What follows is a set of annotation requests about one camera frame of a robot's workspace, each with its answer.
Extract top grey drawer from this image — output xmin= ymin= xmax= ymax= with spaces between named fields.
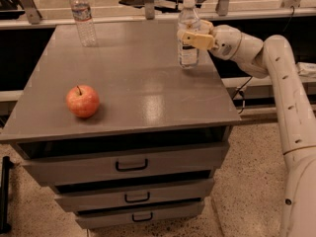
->
xmin=23 ymin=142 xmax=229 ymax=186

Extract middle grey drawer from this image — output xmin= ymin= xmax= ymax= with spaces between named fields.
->
xmin=55 ymin=178 xmax=214 ymax=212

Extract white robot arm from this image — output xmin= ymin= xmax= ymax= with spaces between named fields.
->
xmin=177 ymin=21 xmax=316 ymax=237

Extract blue label plastic bottle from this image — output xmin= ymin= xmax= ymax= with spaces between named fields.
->
xmin=177 ymin=0 xmax=200 ymax=69

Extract grey drawer cabinet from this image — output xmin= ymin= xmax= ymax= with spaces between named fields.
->
xmin=1 ymin=22 xmax=239 ymax=217

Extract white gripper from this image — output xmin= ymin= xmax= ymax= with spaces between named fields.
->
xmin=177 ymin=20 xmax=242 ymax=61

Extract red apple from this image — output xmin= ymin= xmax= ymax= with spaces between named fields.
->
xmin=66 ymin=85 xmax=100 ymax=119

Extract white cloth packet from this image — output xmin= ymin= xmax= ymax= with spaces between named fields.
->
xmin=296 ymin=62 xmax=316 ymax=78

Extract bottom grey drawer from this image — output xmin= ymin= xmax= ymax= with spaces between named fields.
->
xmin=76 ymin=199 xmax=204 ymax=229

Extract clear upright water bottle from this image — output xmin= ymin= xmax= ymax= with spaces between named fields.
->
xmin=70 ymin=0 xmax=97 ymax=47

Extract grey drawer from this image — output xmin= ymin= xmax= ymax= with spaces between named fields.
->
xmin=23 ymin=142 xmax=229 ymax=186
xmin=76 ymin=199 xmax=204 ymax=229
xmin=55 ymin=178 xmax=214 ymax=212

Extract black cable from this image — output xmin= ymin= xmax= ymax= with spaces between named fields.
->
xmin=231 ymin=5 xmax=296 ymax=115

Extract black metal bar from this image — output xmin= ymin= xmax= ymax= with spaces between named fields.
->
xmin=0 ymin=156 xmax=14 ymax=234

